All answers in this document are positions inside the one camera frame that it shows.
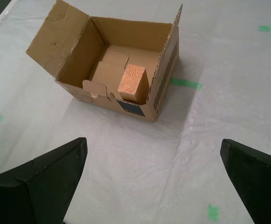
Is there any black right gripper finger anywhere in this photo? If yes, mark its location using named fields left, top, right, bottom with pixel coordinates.
left=220, top=139, right=271, bottom=224
left=0, top=137, right=88, bottom=224

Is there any light wooden block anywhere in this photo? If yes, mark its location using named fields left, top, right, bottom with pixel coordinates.
left=117, top=63, right=150, bottom=105

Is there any brown cardboard box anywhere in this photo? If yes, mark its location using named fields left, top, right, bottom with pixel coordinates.
left=25, top=0, right=183, bottom=123

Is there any white plastic table sheet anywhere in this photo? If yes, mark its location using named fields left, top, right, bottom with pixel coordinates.
left=0, top=0, right=271, bottom=224

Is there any long green tape strip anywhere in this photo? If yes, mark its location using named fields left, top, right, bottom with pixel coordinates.
left=169, top=77, right=203, bottom=91

